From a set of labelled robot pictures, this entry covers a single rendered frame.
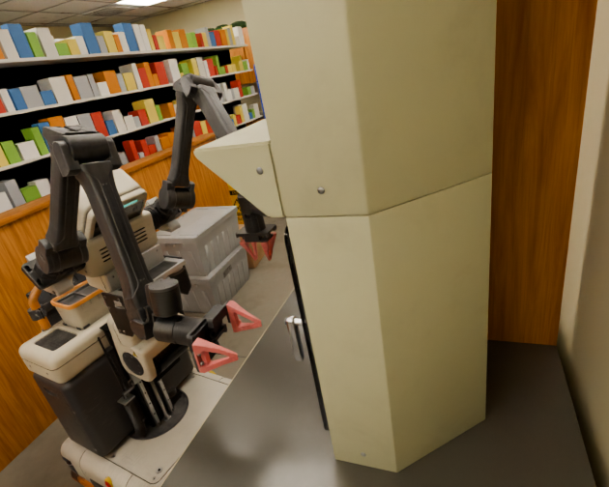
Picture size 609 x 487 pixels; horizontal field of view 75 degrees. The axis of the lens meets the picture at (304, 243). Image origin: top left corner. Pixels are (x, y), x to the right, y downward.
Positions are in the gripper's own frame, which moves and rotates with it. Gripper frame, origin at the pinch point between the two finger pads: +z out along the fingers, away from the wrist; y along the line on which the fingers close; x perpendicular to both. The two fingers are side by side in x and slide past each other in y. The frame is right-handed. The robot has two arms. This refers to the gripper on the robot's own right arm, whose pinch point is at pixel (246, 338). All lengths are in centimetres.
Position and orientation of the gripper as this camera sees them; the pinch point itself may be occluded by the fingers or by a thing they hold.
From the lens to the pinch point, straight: 76.7
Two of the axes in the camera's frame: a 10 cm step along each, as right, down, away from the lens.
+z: 9.3, 0.3, -3.7
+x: 1.4, 9.0, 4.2
